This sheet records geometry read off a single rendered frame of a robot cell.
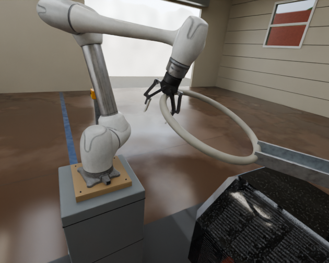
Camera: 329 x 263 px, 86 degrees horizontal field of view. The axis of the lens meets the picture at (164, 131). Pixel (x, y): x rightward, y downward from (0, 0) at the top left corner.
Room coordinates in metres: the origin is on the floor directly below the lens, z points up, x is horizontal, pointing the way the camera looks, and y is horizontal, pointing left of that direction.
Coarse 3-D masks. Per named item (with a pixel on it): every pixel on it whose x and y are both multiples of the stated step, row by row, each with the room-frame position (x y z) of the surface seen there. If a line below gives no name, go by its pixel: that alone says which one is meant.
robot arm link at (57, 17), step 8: (40, 0) 0.86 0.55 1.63; (48, 0) 0.83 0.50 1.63; (56, 0) 0.83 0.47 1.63; (64, 0) 0.84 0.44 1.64; (40, 8) 0.83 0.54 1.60; (48, 8) 0.81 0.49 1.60; (56, 8) 0.80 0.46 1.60; (64, 8) 0.80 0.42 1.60; (40, 16) 0.84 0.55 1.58; (48, 16) 0.82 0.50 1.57; (56, 16) 0.80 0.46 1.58; (64, 16) 0.80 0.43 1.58; (48, 24) 0.85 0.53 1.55; (56, 24) 0.82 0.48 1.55; (64, 24) 0.81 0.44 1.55; (72, 32) 0.89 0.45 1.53
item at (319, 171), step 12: (264, 144) 0.67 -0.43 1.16; (264, 156) 0.57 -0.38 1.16; (276, 156) 0.65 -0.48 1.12; (288, 156) 0.63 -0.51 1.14; (300, 156) 0.61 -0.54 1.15; (312, 156) 0.60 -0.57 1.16; (276, 168) 0.55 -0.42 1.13; (288, 168) 0.53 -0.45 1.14; (300, 168) 0.52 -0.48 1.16; (312, 168) 0.51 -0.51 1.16; (324, 168) 0.57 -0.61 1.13; (312, 180) 0.50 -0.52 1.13; (324, 180) 0.48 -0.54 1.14
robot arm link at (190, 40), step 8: (192, 16) 0.71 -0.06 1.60; (184, 24) 0.71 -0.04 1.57; (192, 24) 0.69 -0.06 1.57; (200, 24) 0.69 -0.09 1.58; (184, 32) 0.70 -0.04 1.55; (192, 32) 0.69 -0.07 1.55; (200, 32) 0.69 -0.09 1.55; (176, 40) 0.72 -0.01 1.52; (184, 40) 0.69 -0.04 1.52; (192, 40) 0.69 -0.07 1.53; (200, 40) 0.70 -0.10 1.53; (176, 48) 0.71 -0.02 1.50; (184, 48) 0.69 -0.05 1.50; (192, 48) 0.69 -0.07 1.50; (200, 48) 0.71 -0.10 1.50; (176, 56) 0.71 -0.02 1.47; (184, 56) 0.70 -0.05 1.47; (192, 56) 0.71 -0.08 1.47; (184, 64) 0.71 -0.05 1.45
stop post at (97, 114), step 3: (90, 90) 1.75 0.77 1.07; (93, 90) 1.70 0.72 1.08; (93, 93) 1.68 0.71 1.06; (93, 96) 1.68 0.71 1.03; (93, 99) 1.74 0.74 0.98; (96, 99) 1.70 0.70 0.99; (96, 102) 1.70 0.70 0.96; (96, 105) 1.70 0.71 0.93; (96, 108) 1.70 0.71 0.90; (96, 111) 1.70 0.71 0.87; (99, 111) 1.71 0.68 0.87; (96, 114) 1.70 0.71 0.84; (99, 114) 1.71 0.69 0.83; (96, 117) 1.70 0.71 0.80; (96, 120) 1.70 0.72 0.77; (96, 123) 1.71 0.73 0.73
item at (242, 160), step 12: (168, 96) 0.78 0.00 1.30; (192, 96) 0.94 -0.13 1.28; (204, 96) 0.96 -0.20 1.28; (168, 120) 0.59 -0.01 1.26; (240, 120) 0.86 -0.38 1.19; (180, 132) 0.55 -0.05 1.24; (252, 132) 0.78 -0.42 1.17; (192, 144) 0.52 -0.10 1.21; (204, 144) 0.52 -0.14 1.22; (252, 144) 0.71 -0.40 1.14; (216, 156) 0.50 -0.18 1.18; (228, 156) 0.51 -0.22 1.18; (252, 156) 0.57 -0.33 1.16
